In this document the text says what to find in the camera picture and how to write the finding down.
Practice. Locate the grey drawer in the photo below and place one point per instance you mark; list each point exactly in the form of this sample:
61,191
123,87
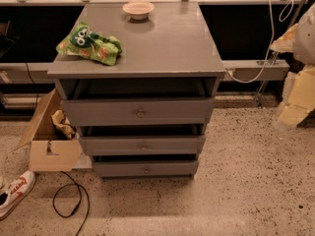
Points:
119,112
142,145
145,168

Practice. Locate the white red sneaker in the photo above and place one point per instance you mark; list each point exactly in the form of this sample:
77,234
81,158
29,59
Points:
16,191

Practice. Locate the grey top drawer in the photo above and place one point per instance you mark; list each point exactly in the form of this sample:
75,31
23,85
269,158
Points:
119,112

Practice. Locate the grey bottom drawer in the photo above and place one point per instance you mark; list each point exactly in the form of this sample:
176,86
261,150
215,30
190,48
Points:
145,168

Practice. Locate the crumpled paper in box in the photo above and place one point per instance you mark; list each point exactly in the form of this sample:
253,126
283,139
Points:
59,121

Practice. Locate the green chip bag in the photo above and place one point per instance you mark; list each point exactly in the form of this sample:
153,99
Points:
83,42

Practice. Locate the grey wall rail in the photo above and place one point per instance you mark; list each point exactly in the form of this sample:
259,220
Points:
243,70

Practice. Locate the metal stand pole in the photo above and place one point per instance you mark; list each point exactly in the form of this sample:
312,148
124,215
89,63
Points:
298,39

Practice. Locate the grey middle drawer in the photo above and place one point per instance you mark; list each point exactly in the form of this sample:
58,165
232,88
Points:
142,145

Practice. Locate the grey drawer cabinet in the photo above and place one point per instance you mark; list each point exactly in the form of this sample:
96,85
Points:
171,54

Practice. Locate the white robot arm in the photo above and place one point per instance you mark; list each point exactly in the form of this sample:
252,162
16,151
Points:
299,89

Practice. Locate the open cardboard box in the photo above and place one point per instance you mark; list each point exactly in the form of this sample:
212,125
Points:
50,150

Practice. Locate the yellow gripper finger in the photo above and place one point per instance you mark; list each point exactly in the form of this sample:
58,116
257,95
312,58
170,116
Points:
285,42
298,96

